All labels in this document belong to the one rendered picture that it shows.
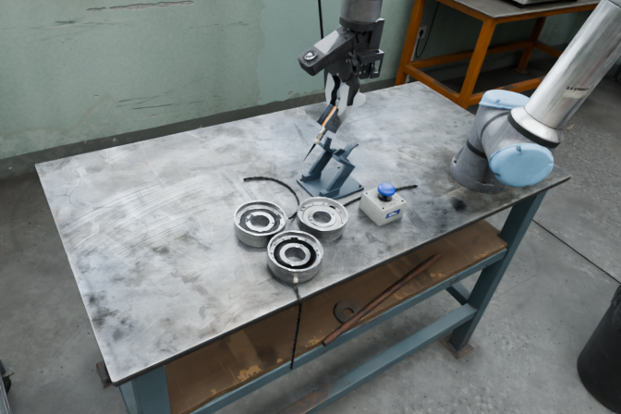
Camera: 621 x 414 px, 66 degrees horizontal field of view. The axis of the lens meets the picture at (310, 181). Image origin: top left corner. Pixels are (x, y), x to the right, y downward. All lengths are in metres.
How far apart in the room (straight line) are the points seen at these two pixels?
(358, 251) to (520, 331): 1.22
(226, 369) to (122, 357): 0.32
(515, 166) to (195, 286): 0.67
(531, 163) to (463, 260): 0.46
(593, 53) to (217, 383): 0.95
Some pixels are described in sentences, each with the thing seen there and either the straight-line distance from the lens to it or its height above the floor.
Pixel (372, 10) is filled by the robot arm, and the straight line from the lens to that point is 0.92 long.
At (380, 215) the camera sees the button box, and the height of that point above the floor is 0.83.
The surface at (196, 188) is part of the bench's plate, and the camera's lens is 1.10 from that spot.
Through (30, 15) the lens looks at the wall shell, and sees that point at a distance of 2.31.
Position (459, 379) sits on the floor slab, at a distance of 1.88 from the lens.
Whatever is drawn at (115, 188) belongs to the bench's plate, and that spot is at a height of 0.80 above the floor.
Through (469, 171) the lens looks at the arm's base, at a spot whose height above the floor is 0.84.
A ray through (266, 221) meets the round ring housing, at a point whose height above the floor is 0.82.
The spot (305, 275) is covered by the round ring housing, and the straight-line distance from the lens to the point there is 0.89.
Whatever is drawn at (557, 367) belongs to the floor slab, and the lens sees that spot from 2.08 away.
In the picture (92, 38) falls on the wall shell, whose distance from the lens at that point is 2.38.
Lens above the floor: 1.49
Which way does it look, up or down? 37 degrees down
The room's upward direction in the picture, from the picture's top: 8 degrees clockwise
